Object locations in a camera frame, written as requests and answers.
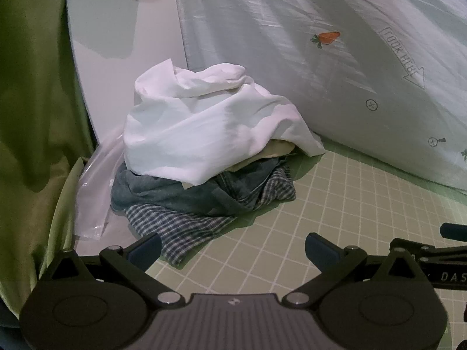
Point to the blue denim garment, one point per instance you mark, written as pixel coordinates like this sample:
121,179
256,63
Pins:
175,195

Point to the beige garment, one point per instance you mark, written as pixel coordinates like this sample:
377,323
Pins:
271,151

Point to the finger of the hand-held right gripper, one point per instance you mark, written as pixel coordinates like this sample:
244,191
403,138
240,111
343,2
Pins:
437,251
454,230

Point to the white board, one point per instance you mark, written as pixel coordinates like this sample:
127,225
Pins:
120,36

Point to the clear plastic bag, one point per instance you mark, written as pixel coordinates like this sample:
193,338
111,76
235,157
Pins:
96,193

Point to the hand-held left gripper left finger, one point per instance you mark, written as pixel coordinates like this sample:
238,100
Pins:
147,251

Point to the green curtain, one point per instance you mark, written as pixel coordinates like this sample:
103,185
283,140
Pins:
36,98

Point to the carrot print quilt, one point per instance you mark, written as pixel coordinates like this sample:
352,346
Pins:
328,73

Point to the blue plaid shirt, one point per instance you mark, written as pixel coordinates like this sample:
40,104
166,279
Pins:
182,231

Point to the white garment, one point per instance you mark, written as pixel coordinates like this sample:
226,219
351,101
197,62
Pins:
204,127

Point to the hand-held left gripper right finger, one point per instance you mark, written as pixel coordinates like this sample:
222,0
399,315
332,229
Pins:
320,251

